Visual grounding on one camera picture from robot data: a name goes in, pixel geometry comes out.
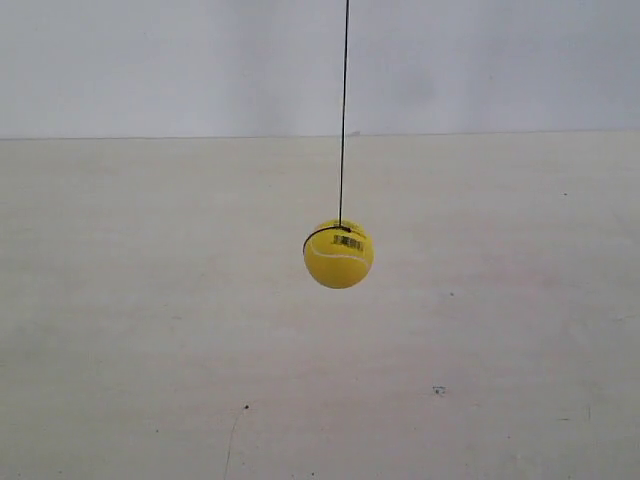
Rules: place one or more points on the yellow tennis ball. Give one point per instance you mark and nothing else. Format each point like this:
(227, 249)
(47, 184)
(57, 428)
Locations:
(338, 254)

